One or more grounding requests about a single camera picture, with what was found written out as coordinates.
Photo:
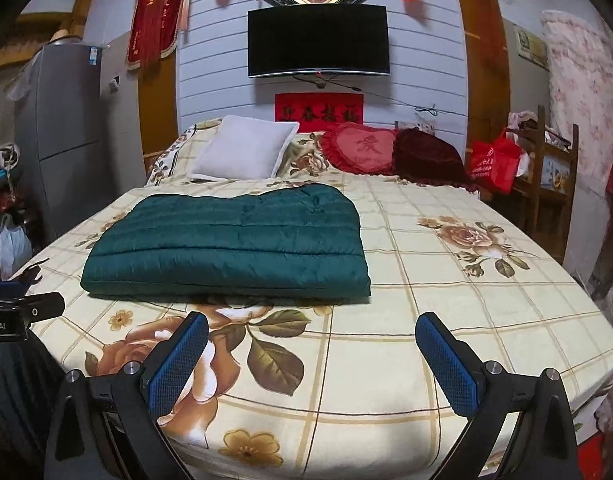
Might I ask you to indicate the person's dark pants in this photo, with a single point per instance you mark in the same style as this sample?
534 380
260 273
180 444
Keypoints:
11 410

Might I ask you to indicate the grey refrigerator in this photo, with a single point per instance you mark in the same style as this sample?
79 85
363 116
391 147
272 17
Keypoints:
61 135

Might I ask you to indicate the red heart-shaped pillow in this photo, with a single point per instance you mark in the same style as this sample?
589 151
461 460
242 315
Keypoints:
361 149

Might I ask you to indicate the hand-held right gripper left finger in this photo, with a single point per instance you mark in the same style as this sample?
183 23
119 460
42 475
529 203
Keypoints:
179 365

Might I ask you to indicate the red tasselled hanging decoration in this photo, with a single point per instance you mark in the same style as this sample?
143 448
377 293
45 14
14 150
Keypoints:
154 25

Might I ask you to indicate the black wall television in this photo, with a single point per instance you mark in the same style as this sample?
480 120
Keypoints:
319 40

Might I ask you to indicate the red shopping bag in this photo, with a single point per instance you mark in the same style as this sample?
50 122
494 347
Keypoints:
493 165

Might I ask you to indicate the red wall banner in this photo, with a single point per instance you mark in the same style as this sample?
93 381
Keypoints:
316 109

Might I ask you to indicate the wooden shelf rack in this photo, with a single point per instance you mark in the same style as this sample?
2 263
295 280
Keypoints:
541 175

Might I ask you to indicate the bed with floral checked sheet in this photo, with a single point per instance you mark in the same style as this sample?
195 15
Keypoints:
386 310

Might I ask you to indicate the pile of colourful clothes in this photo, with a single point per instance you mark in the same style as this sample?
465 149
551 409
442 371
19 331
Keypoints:
4 175

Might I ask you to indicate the pink floral hanging cloth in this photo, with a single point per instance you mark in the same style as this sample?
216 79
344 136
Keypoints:
581 110

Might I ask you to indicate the green quilted puffer jacket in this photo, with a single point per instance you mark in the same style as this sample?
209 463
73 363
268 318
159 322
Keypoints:
226 240

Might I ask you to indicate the white wall socket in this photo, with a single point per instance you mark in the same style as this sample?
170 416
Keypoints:
114 84

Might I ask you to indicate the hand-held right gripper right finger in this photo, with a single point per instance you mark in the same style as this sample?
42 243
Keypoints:
449 370

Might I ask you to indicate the white square pillow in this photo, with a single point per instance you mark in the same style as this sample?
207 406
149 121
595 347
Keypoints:
241 147

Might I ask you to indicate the small framed wall picture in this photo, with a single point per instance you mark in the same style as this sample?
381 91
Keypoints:
532 47

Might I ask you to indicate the white plastic bag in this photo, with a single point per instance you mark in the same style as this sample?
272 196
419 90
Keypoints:
14 247

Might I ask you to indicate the dark red velvet pillow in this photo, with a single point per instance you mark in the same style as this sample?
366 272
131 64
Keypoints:
431 160

